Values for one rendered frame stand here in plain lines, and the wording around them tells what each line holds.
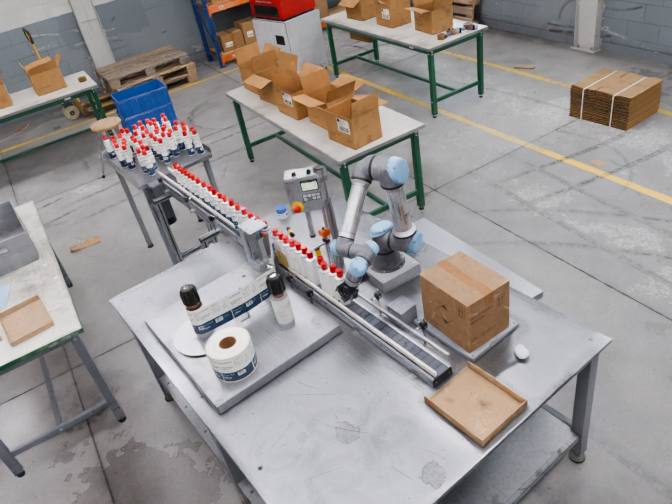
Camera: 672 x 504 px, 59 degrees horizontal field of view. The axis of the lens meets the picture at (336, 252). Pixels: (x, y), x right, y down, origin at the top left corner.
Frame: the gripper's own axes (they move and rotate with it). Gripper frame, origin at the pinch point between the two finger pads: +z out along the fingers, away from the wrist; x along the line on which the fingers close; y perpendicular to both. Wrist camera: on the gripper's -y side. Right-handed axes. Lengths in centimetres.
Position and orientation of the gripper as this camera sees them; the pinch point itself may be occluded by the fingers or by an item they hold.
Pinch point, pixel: (348, 297)
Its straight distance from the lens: 283.6
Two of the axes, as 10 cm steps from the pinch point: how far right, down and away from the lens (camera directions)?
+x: 6.1, 7.3, -3.1
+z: -1.6, 5.0, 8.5
